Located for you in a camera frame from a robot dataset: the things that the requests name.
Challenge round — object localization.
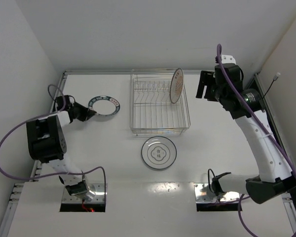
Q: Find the plate with orange sunburst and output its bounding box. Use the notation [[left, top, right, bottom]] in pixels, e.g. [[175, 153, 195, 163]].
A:
[[170, 68, 184, 104]]

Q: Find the metal wire dish rack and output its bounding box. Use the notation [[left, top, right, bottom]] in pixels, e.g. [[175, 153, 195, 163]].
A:
[[129, 71, 190, 136]]

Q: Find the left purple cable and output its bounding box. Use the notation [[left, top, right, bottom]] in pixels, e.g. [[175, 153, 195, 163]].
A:
[[0, 84, 107, 191]]

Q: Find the black usb cable on wall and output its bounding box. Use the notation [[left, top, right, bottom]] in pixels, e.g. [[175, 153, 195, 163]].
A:
[[261, 72, 281, 98]]

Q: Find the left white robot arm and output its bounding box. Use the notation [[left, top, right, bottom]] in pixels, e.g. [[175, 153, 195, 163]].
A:
[[26, 95, 96, 201]]

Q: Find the plate with dark blue rim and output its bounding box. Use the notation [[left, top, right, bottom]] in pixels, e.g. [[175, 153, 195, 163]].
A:
[[88, 95, 121, 117]]

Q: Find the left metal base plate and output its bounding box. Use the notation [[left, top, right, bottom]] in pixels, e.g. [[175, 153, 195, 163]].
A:
[[61, 183, 107, 204]]

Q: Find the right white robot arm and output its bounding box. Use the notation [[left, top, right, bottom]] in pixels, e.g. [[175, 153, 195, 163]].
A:
[[196, 55, 296, 204]]

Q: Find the white plate with black rim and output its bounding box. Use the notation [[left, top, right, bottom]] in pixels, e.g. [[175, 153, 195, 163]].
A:
[[141, 136, 178, 170]]

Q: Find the metal base plate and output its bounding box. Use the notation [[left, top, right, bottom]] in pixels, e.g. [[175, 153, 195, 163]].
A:
[[193, 183, 240, 204], [61, 183, 107, 204]]

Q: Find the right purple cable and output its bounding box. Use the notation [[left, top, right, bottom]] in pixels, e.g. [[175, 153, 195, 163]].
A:
[[212, 43, 296, 237]]

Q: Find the purple cable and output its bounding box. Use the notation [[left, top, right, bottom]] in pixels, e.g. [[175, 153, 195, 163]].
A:
[[0, 84, 107, 191], [212, 43, 296, 237]]

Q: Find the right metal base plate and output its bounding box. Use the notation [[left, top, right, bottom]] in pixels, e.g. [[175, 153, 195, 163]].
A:
[[193, 183, 240, 204]]

